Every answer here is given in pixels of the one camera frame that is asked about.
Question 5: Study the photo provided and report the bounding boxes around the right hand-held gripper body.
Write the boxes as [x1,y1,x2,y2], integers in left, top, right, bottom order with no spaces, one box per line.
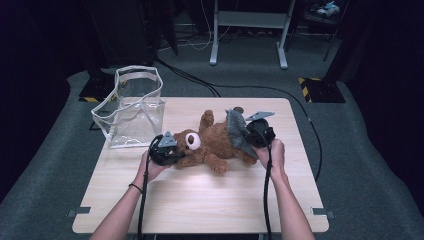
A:
[244,111,277,149]

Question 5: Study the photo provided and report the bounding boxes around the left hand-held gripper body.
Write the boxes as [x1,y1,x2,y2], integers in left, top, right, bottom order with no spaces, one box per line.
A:
[148,131,178,167]

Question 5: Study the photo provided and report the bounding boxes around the grey fluffy towel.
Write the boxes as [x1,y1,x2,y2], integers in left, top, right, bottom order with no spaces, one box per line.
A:
[224,108,259,159]

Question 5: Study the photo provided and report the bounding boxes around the clear plastic bag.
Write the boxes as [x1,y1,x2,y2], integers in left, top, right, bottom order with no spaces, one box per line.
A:
[90,65,167,149]

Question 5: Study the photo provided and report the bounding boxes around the brown teddy bear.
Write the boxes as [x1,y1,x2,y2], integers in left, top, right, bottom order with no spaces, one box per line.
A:
[173,109,258,176]

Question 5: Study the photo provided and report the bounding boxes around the person's left hand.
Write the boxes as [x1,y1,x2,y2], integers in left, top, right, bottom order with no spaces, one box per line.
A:
[134,150,173,183]

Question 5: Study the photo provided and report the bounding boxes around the person's right hand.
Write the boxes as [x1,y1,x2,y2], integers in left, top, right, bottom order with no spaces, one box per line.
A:
[257,139,286,179]

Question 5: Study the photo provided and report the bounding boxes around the black stand base yellow stripes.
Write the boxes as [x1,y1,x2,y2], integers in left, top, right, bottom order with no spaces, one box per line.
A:
[78,77,118,103]
[298,77,347,104]

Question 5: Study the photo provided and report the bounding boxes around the dark cabinet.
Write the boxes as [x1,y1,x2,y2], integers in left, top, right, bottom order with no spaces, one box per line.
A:
[83,0,158,68]

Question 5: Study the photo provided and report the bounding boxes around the blue and white item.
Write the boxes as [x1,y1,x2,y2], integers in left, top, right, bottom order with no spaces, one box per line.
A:
[316,0,341,18]

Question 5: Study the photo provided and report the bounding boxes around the dark curtain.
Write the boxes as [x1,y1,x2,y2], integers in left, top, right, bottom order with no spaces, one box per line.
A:
[333,0,424,188]
[0,0,88,204]

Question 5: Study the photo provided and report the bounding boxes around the left hand-held gripper black cable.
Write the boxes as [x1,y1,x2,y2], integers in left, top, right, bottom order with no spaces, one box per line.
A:
[137,134,164,240]

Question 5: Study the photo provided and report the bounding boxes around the hand-held gripper black cable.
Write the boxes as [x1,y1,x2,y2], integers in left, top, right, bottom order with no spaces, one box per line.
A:
[137,134,164,240]
[249,128,274,240]

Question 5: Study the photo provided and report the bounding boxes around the right hand-held gripper black cable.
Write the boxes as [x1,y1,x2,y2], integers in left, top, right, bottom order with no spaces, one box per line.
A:
[249,128,274,240]

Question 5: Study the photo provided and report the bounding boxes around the thick black floor cable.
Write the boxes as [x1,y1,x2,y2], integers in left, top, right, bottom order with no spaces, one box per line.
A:
[154,58,222,98]

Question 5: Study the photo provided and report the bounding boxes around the white metal table frame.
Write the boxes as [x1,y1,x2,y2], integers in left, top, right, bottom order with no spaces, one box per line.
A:
[209,0,297,70]

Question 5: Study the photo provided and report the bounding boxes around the white floor cable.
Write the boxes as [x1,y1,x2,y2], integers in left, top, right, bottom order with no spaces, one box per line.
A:
[179,0,231,52]

